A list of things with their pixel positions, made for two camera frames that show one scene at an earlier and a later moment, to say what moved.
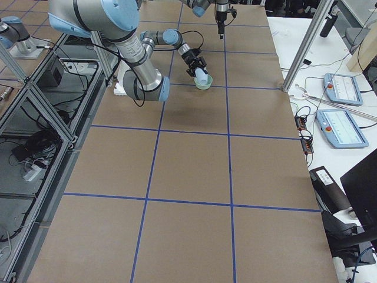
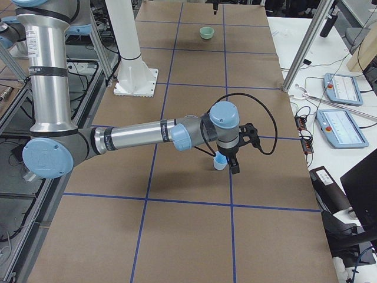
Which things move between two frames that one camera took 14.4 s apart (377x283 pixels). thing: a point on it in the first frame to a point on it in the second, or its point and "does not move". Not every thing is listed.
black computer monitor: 360,184 does not move
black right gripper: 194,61 to 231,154
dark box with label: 328,197 does not move
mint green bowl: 204,86 to 207,32
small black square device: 307,62 does not move
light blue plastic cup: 202,78 to 220,160
